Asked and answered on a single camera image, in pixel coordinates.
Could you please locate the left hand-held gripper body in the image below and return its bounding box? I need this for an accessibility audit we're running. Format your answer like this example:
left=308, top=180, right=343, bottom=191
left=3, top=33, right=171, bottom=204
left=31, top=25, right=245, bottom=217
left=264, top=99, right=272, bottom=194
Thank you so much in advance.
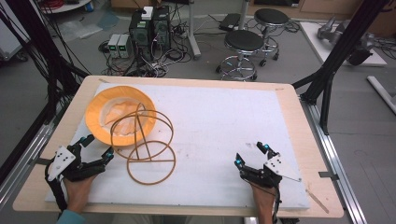
left=46, top=145, right=106, bottom=183

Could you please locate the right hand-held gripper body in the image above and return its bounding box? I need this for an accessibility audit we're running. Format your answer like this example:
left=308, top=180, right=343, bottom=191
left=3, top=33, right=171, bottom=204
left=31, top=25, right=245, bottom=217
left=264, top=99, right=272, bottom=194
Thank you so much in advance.
left=241, top=153, right=303, bottom=189

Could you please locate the orange plastic bowl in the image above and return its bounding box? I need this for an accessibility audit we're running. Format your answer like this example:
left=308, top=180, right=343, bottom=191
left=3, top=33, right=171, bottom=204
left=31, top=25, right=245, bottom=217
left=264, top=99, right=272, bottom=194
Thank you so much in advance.
left=84, top=85, right=158, bottom=147

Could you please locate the brown wire hat stand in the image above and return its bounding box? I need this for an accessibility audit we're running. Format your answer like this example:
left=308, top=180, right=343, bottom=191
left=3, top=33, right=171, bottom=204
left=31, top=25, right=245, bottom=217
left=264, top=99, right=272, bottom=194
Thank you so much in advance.
left=109, top=102, right=177, bottom=187

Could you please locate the person's right hand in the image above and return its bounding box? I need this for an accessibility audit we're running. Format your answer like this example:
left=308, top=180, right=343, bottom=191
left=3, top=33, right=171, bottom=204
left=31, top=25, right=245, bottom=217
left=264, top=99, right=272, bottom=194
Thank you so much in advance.
left=249, top=181, right=278, bottom=217

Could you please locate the person's left hand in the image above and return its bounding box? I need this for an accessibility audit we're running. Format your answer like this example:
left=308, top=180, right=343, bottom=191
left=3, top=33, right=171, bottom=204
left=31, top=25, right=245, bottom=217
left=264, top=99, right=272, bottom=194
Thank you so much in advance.
left=63, top=174, right=98, bottom=215

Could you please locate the white foam mat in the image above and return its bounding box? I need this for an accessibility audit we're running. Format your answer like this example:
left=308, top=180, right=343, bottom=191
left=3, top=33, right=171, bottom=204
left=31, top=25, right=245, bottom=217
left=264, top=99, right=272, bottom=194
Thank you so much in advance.
left=44, top=81, right=311, bottom=212

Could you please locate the thin wooden stick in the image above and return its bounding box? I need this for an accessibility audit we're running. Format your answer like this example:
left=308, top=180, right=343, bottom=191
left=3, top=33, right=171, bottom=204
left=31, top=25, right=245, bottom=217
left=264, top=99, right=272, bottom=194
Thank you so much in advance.
left=305, top=189, right=331, bottom=215

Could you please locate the grey power supply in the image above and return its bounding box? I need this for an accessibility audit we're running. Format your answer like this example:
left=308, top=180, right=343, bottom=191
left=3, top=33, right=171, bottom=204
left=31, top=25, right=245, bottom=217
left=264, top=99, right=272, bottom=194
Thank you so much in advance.
left=107, top=33, right=121, bottom=59
left=117, top=34, right=133, bottom=59

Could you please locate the black round stool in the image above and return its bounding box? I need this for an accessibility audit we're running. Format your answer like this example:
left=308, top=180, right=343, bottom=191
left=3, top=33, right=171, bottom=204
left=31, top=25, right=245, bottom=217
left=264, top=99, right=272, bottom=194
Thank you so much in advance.
left=215, top=29, right=265, bottom=82
left=253, top=7, right=290, bottom=68

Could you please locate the clear plastic sheet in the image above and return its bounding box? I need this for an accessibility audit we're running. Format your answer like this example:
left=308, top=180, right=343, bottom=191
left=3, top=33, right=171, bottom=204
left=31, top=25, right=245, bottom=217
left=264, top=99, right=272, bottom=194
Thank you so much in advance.
left=57, top=10, right=120, bottom=41

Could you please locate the white floor board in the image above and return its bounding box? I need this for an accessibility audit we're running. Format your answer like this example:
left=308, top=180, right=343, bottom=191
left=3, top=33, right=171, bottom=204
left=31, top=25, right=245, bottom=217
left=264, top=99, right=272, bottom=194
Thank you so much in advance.
left=299, top=21, right=389, bottom=67

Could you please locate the black computer tower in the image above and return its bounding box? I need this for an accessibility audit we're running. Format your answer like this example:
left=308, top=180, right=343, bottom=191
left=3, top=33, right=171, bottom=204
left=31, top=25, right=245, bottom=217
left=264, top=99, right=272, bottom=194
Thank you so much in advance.
left=128, top=10, right=154, bottom=62
left=151, top=5, right=172, bottom=52

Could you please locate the white pipe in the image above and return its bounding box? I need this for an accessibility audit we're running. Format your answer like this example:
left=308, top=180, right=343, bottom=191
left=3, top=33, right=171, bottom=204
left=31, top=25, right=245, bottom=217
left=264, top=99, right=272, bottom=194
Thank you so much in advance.
left=366, top=75, right=396, bottom=116

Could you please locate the black flat box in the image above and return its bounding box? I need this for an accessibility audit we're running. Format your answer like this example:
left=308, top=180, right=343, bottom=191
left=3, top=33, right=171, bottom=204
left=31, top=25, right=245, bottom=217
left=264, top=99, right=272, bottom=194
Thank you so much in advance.
left=218, top=12, right=243, bottom=33

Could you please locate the round white table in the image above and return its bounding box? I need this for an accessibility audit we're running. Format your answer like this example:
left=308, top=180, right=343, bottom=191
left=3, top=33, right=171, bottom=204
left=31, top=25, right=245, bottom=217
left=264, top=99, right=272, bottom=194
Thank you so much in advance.
left=38, top=0, right=94, bottom=15

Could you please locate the grey metal stand leg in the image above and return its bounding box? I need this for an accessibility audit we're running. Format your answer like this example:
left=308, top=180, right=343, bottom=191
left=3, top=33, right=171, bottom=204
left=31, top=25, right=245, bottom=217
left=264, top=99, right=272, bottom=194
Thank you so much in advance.
left=186, top=0, right=203, bottom=61

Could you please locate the white box device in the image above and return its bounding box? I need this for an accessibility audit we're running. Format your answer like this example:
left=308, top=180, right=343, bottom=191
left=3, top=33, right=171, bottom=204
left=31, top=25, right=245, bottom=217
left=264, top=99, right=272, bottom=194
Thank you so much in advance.
left=140, top=6, right=154, bottom=21

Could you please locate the aluminium rail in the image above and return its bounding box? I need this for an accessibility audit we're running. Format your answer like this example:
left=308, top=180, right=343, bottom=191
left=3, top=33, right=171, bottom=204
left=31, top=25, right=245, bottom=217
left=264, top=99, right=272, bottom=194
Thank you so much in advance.
left=0, top=105, right=68, bottom=213
left=299, top=94, right=370, bottom=224

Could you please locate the black frame post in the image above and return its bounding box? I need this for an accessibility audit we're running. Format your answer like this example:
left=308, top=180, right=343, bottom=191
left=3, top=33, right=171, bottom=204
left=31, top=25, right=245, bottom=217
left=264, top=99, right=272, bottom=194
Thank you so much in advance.
left=291, top=0, right=391, bottom=136
left=0, top=0, right=92, bottom=125

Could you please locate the tangle of floor cables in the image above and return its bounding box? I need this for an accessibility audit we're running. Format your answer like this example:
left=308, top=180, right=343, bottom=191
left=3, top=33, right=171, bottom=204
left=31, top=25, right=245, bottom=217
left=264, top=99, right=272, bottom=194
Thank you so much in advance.
left=97, top=18, right=200, bottom=78

